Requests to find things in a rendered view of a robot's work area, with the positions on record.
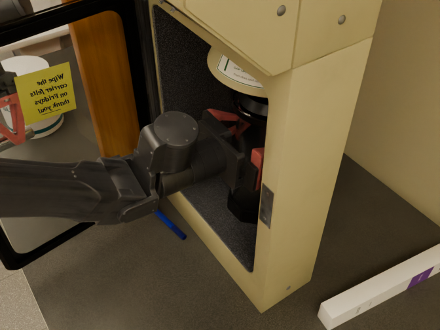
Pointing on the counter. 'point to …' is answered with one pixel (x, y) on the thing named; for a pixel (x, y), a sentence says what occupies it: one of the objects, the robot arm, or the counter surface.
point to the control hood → (249, 28)
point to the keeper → (266, 203)
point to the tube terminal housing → (295, 141)
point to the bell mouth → (233, 74)
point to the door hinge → (145, 27)
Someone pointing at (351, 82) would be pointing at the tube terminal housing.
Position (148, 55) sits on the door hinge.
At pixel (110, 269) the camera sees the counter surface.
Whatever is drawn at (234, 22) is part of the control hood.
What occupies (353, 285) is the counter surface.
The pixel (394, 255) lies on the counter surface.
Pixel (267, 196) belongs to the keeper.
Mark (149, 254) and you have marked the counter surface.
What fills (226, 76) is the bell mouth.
